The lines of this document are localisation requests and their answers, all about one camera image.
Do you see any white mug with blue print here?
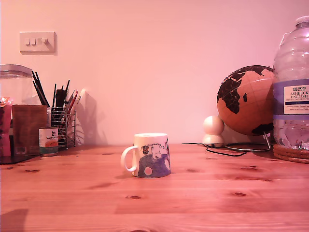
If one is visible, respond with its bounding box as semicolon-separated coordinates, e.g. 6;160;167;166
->
120;132;172;179

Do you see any white two-ball figure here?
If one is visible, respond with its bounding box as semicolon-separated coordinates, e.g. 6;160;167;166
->
202;115;225;148

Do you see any white-tipped brush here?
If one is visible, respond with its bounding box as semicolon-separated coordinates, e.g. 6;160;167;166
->
72;87;86;109

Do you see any red pencil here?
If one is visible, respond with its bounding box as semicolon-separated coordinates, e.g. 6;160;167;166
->
67;89;79;114

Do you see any slim black stick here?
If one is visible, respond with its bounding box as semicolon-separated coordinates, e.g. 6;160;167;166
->
63;79;70;107

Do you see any cork globe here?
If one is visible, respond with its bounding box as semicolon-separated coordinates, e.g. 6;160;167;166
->
216;64;276;136

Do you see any small tin can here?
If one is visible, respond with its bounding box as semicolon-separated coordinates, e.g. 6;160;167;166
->
39;127;59;157

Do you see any metal globe stand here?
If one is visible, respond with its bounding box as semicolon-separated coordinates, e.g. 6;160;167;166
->
225;131;272;152

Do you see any black chopstick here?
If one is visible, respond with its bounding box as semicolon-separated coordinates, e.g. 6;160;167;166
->
31;71;48;107
32;80;46;105
35;71;51;108

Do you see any brown cardboard box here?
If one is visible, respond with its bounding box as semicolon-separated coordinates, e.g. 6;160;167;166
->
12;104;48;156

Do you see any glass jar with metal lid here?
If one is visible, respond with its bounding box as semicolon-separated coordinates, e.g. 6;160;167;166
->
0;64;34;106

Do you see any black flat stand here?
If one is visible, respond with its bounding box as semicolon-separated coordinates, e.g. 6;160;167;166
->
0;153;42;165

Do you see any pink packet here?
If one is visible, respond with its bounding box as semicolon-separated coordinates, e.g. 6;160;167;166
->
0;96;14;158

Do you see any large plastic water bottle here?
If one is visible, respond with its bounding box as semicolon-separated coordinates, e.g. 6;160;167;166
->
272;15;309;150

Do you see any thin black table cable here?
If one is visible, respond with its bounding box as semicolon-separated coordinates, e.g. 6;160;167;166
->
181;142;247;157

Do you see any wire utensil holder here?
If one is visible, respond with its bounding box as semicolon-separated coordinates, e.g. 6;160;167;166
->
49;106;77;151

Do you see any thick dark brush handle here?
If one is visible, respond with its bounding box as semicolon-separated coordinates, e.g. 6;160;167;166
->
56;88;66;108

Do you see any white wall switch plate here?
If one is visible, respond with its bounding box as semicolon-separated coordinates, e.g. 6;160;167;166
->
19;31;58;55

